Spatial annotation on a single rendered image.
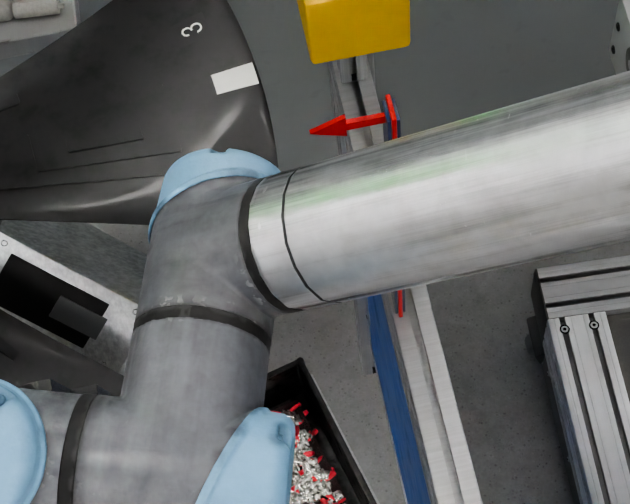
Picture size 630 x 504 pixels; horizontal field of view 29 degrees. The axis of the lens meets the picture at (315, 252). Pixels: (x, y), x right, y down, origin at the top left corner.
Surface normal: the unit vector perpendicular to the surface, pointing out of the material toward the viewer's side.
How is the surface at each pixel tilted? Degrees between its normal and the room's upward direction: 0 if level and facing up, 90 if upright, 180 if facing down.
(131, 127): 12
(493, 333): 0
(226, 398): 42
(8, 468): 17
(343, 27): 90
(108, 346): 50
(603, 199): 66
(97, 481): 27
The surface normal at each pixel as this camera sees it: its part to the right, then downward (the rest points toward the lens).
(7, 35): -0.07, -0.49
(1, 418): -0.04, -0.22
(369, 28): 0.18, 0.85
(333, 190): -0.57, -0.37
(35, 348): 0.57, -0.33
